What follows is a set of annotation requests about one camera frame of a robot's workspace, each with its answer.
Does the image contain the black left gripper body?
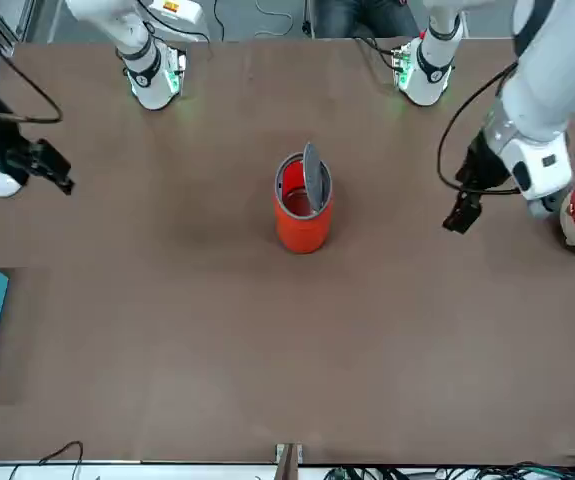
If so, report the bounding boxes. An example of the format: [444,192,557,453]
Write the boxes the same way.
[455,128,514,195]

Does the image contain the grey round bin lid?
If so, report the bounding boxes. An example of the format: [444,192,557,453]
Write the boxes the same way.
[302,142,332,212]

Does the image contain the red cylindrical trash bin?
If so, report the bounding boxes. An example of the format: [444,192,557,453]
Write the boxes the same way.
[272,142,334,255]

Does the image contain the white round disc device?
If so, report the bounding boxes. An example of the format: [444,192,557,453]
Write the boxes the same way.
[0,167,23,198]

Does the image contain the person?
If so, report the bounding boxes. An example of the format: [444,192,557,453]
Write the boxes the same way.
[311,0,421,39]

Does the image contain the white box with yellow label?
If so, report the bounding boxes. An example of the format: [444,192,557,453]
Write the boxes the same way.
[149,0,204,27]

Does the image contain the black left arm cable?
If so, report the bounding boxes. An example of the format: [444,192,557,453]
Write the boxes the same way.
[436,62,522,197]

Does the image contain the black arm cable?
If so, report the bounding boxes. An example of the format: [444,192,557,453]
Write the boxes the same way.
[0,0,64,124]
[436,62,522,197]

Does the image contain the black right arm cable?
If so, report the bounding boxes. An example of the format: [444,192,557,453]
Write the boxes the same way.
[0,0,64,124]

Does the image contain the aluminium frame post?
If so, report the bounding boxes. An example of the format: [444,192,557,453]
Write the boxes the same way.
[0,0,34,57]

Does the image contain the black base cable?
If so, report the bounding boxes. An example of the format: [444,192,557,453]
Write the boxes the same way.
[355,33,404,72]

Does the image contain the tangled black cables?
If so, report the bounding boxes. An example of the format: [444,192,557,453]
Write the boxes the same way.
[326,454,575,480]

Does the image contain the thin grey floor cable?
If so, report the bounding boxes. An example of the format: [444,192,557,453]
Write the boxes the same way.
[254,0,313,39]

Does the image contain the thin black looped cable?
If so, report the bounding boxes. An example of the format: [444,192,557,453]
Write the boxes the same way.
[38,440,86,480]

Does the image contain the metal table edge bracket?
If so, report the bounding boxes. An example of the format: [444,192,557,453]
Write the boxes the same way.
[274,442,304,480]

